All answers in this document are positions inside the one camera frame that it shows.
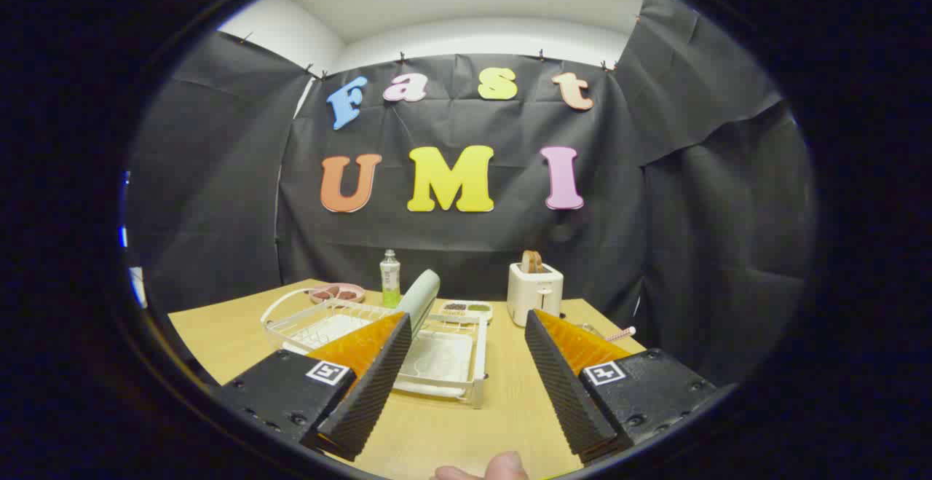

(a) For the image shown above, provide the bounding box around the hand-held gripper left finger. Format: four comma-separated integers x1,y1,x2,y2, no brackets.
216,311,414,463

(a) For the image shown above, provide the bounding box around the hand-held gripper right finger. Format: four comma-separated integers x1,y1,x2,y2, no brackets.
524,309,719,465

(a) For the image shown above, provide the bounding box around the white dish rack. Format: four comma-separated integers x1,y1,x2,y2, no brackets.
261,287,489,409

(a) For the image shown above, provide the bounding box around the pale green plate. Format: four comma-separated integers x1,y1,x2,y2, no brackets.
397,269,442,339

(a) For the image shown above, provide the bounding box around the pink plate with food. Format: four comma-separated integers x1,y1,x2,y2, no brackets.
309,283,366,305

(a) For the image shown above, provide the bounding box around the white toaster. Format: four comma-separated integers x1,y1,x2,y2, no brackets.
507,262,564,328

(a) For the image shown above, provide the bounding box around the clear bottle with green label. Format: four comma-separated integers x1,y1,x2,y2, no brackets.
379,249,401,309

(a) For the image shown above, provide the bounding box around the white compartment tray with food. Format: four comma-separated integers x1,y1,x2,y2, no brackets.
439,300,494,322

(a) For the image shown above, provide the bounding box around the black backdrop cloth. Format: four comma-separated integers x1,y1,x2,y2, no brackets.
125,0,816,386

